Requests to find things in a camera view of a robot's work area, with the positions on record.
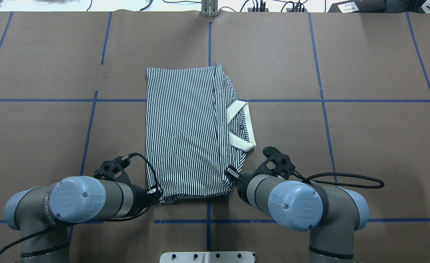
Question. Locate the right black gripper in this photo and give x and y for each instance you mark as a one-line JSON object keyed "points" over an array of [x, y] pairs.
{"points": [[241, 181]]}

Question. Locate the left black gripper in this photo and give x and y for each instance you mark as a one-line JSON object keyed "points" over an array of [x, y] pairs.
{"points": [[140, 194]]}

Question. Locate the navy white striped polo shirt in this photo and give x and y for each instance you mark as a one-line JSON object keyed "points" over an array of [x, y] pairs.
{"points": [[196, 127]]}

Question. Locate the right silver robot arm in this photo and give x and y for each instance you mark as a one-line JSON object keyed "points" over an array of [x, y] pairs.
{"points": [[331, 215]]}

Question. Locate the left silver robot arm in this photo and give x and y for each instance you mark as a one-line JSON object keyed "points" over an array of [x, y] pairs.
{"points": [[43, 215]]}

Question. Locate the white camera mast base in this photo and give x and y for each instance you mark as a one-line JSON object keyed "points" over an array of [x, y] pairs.
{"points": [[208, 257]]}

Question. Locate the aluminium frame post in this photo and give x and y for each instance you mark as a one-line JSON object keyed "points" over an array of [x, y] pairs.
{"points": [[209, 8]]}

